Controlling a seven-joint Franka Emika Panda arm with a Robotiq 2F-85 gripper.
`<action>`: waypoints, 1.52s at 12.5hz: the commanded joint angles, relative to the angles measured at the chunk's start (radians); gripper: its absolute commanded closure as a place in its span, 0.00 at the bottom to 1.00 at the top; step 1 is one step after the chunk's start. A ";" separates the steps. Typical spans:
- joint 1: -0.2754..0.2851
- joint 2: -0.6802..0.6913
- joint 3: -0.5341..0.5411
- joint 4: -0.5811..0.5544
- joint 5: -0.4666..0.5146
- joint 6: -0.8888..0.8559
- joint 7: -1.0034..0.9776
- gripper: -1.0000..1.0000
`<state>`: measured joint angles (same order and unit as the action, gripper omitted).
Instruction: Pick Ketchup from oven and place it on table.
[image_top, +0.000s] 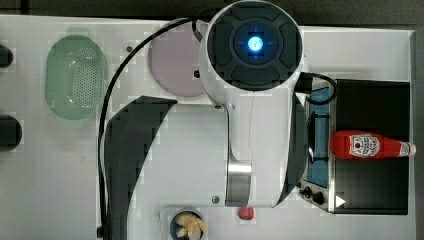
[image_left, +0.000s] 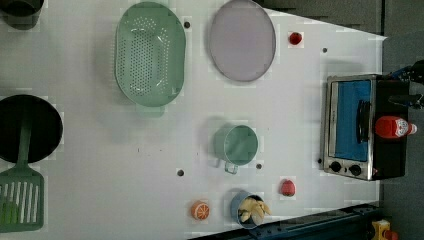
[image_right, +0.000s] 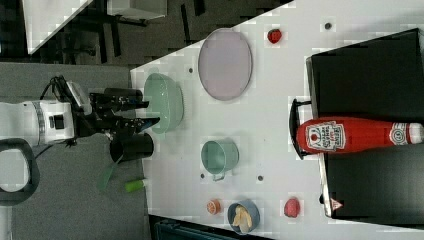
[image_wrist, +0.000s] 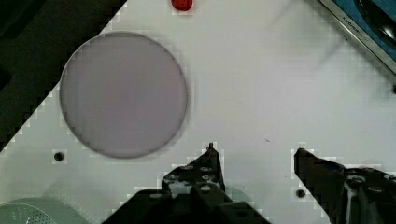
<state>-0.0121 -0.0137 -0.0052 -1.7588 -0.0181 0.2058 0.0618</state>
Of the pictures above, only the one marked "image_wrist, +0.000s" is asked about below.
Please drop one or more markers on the black toaster oven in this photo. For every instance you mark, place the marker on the black toaster oven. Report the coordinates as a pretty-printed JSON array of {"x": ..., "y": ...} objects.
[{"x": 371, "y": 22}]

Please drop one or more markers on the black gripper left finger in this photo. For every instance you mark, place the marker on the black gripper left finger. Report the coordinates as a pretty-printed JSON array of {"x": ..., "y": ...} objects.
[{"x": 189, "y": 194}]

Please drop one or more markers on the green perforated colander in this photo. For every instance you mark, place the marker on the green perforated colander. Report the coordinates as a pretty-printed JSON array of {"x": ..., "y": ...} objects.
[{"x": 39, "y": 211}]

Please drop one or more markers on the red toy strawberry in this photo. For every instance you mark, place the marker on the red toy strawberry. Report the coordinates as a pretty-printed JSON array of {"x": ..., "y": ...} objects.
[{"x": 182, "y": 5}]

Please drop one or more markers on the round lilac plate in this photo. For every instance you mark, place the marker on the round lilac plate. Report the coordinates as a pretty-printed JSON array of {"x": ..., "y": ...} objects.
[{"x": 123, "y": 95}]

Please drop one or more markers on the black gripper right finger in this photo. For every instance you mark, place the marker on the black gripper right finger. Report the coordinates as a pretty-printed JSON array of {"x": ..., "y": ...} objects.
[{"x": 348, "y": 195}]

